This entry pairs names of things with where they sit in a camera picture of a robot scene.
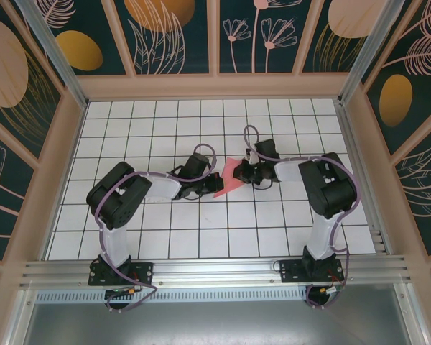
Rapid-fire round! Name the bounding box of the pink square cloth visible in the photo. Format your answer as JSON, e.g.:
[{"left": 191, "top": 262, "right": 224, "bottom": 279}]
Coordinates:
[{"left": 213, "top": 157, "right": 248, "bottom": 199}]

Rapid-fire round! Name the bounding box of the grey metal panel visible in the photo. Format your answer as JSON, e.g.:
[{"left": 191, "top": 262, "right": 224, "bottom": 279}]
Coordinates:
[{"left": 19, "top": 300, "right": 420, "bottom": 345}]

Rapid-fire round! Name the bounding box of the small controller board with connector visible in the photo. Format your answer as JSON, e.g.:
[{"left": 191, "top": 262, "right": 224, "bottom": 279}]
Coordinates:
[
  {"left": 319, "top": 283, "right": 346, "bottom": 296},
  {"left": 106, "top": 286, "right": 140, "bottom": 299}
]

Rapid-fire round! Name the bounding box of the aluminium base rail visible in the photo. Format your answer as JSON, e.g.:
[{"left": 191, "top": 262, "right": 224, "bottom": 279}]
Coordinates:
[{"left": 19, "top": 254, "right": 414, "bottom": 289}]

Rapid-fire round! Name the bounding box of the aluminium side rail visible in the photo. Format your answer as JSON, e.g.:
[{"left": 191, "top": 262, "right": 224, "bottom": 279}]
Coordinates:
[{"left": 335, "top": 101, "right": 389, "bottom": 254}]

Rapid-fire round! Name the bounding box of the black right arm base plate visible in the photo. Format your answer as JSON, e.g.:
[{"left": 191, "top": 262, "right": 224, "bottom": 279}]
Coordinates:
[{"left": 279, "top": 259, "right": 346, "bottom": 285}]

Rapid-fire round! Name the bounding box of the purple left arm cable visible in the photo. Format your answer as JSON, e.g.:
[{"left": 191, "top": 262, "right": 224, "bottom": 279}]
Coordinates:
[{"left": 95, "top": 143, "right": 217, "bottom": 314}]

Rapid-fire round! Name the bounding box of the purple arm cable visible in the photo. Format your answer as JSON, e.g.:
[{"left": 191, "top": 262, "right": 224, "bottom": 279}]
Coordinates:
[
  {"left": 244, "top": 124, "right": 362, "bottom": 311},
  {"left": 95, "top": 143, "right": 217, "bottom": 314}
]

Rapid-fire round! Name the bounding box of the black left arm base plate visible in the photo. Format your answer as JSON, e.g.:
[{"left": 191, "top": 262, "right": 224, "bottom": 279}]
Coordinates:
[{"left": 88, "top": 262, "right": 155, "bottom": 287}]

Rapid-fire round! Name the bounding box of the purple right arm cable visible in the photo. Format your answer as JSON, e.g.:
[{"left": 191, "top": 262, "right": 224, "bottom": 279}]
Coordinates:
[{"left": 244, "top": 124, "right": 362, "bottom": 311}]

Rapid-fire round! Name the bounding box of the aluminium corner post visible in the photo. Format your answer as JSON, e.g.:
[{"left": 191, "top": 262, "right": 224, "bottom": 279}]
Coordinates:
[
  {"left": 337, "top": 0, "right": 406, "bottom": 106},
  {"left": 15, "top": 0, "right": 90, "bottom": 109}
]

